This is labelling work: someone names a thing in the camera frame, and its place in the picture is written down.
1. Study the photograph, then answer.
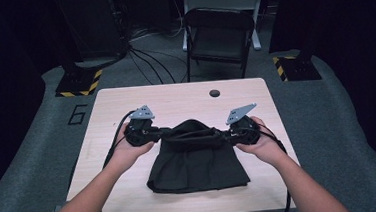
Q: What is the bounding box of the person's right hand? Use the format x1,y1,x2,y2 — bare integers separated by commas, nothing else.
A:
233,113,289,171

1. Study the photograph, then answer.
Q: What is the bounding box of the black pleated skirt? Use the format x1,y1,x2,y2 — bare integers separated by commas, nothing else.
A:
142,115,252,197

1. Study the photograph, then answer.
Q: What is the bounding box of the black curtain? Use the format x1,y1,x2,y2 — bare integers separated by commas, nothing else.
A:
265,0,376,194
0,0,71,200

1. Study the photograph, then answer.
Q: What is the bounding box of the bundle of black floor cables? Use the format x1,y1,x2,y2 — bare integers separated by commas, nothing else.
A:
126,42,189,88

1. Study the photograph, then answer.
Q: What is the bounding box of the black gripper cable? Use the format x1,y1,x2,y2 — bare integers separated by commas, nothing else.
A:
255,121,294,212
90,109,144,212

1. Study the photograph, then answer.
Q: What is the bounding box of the white floor cable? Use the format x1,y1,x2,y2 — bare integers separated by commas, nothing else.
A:
130,25,185,43

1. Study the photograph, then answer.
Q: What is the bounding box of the person's left hand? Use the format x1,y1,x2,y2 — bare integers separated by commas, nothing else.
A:
105,120,158,176

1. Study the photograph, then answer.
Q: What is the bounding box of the black striped-edge stand base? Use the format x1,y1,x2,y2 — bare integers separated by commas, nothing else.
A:
53,60,105,99
271,52,322,84

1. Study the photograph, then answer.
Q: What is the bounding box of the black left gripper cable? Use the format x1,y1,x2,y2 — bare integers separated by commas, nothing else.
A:
90,109,144,212

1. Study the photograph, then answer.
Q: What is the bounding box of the black equipment cabinet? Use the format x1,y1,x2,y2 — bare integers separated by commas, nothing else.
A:
52,0,130,63

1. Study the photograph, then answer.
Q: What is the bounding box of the black folding chair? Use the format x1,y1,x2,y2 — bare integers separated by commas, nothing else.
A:
179,0,270,56
180,3,259,84

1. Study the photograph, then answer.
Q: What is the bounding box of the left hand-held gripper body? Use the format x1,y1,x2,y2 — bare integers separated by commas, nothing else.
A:
121,103,164,149

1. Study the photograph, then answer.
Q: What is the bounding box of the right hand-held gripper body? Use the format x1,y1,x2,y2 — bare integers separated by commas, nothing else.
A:
224,102,264,147

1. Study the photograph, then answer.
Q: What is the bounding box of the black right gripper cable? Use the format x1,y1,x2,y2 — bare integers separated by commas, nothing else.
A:
255,121,294,212

